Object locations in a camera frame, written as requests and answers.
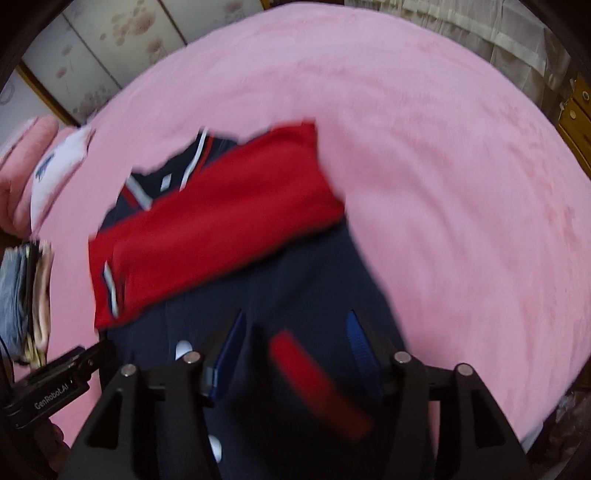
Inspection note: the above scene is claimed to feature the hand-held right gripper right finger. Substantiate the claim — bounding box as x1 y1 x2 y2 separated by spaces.
346 309 537 480

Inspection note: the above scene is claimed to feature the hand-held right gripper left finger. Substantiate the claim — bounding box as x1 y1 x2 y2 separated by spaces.
59 309 246 480

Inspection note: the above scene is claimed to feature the navy and red jacket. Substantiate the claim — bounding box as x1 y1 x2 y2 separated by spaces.
88 121 437 480

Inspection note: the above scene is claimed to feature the stack of folded clothes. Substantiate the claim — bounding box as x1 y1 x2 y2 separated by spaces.
0 239 55 367

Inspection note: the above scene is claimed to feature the person's left hand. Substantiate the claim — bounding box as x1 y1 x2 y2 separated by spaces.
28 418 70 478

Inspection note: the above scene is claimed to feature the floral sliding door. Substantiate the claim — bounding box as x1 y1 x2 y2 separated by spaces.
21 0 190 126

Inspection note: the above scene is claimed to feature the cream curtain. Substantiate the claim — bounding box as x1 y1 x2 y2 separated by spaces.
344 0 571 108

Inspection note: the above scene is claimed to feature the yellow wooden cabinet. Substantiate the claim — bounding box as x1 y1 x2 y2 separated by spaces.
555 75 591 178

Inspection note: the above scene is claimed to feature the pink fleece blanket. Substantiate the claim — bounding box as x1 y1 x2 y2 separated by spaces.
32 2 591 446

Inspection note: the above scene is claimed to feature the pink pillow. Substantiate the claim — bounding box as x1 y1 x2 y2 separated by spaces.
0 115 77 234

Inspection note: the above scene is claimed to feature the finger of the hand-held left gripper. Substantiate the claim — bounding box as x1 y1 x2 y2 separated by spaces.
76 340 117 376

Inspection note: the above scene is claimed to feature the white cloth with blue print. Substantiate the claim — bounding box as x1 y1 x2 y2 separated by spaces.
28 126 95 232

